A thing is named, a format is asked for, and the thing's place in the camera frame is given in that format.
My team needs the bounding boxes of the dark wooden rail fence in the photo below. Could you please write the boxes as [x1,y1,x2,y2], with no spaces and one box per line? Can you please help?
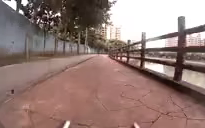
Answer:
[108,15,205,101]

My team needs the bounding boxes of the river water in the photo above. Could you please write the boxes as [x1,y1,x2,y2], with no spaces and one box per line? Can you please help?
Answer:
[128,58,205,93]

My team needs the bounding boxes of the row of trees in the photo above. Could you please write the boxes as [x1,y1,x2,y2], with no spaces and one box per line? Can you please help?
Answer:
[3,0,128,54]

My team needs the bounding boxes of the robot's own part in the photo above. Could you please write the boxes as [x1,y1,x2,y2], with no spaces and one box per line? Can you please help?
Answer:
[132,121,141,128]
[62,120,71,128]

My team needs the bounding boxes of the grey concrete strip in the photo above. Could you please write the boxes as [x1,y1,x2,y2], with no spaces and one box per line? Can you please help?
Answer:
[0,54,98,104]

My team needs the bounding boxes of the pole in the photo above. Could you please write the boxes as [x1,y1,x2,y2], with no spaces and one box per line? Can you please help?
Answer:
[84,27,88,54]

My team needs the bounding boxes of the red stone paved path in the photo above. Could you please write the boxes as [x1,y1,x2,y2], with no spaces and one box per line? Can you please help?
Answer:
[0,54,205,128]

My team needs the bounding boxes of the buildings across river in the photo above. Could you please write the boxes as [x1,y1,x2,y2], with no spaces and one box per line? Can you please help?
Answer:
[164,33,205,48]

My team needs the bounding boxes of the pale high-rise buildings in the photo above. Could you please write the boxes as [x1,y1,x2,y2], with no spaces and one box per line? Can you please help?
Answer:
[99,23,123,41]

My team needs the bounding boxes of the grey concrete wall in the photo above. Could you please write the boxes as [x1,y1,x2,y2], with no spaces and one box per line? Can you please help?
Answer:
[0,0,101,68]

